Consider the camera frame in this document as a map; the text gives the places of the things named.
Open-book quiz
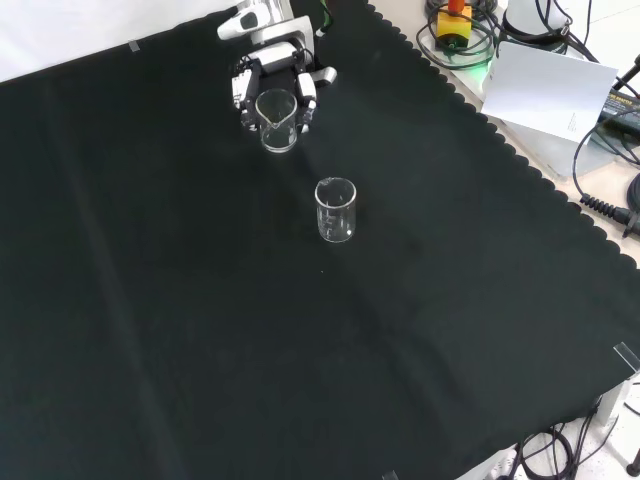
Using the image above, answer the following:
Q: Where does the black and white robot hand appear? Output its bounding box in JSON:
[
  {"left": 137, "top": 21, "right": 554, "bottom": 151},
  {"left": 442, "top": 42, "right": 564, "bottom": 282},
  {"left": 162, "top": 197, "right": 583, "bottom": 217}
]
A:
[{"left": 230, "top": 41, "right": 338, "bottom": 136}]

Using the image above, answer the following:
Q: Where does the clear glass beaker with spout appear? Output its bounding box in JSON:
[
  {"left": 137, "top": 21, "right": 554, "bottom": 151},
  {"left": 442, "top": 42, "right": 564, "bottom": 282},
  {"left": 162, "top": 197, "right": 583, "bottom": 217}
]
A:
[{"left": 254, "top": 88, "right": 299, "bottom": 154}]

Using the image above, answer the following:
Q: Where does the clear graduated glass beaker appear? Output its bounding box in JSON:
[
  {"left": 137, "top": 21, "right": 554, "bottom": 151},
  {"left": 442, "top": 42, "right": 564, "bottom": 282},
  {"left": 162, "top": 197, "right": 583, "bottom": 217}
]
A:
[{"left": 314, "top": 177, "right": 358, "bottom": 245}]

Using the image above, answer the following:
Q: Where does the yellow stop button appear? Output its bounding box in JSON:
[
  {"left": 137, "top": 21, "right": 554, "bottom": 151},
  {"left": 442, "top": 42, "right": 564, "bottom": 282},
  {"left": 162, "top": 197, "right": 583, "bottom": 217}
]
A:
[{"left": 435, "top": 0, "right": 474, "bottom": 52}]

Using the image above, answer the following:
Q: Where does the black bench cloth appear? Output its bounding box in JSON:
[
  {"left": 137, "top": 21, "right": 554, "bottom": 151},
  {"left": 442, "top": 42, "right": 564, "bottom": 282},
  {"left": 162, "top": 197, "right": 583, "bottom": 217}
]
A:
[{"left": 0, "top": 0, "right": 640, "bottom": 480}]

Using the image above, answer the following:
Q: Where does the pale board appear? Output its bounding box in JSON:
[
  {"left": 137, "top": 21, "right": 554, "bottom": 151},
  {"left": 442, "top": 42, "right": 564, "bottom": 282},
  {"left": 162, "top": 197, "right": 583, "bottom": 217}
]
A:
[{"left": 480, "top": 40, "right": 621, "bottom": 147}]

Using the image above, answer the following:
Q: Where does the black power adapter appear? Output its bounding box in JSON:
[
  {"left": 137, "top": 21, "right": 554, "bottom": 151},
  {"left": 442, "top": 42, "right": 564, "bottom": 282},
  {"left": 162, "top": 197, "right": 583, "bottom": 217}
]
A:
[{"left": 597, "top": 83, "right": 640, "bottom": 137}]

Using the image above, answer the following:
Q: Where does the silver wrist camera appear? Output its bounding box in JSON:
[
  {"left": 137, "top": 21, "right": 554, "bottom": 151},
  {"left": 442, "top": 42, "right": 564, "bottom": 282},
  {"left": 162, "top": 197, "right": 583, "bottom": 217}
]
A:
[{"left": 216, "top": 3, "right": 262, "bottom": 42}]

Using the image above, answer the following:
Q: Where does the green cable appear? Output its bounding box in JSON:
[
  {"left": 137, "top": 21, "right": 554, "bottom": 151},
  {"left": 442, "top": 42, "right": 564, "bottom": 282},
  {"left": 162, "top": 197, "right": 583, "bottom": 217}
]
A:
[{"left": 317, "top": 0, "right": 335, "bottom": 37}]

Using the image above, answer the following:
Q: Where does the black cable loop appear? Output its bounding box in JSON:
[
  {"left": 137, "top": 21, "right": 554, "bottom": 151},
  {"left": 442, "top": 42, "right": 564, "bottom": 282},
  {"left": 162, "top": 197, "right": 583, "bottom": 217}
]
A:
[{"left": 416, "top": 0, "right": 499, "bottom": 72}]

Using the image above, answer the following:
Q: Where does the black cable with ribbed plug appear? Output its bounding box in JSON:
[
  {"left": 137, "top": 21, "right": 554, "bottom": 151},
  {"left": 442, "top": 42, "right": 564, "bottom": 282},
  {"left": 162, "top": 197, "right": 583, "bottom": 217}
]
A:
[{"left": 571, "top": 110, "right": 640, "bottom": 239}]

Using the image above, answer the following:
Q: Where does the black cable bundle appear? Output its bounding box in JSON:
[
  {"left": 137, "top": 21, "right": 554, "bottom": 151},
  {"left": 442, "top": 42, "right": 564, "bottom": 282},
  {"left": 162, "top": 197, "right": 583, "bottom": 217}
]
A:
[{"left": 507, "top": 397, "right": 619, "bottom": 480}]

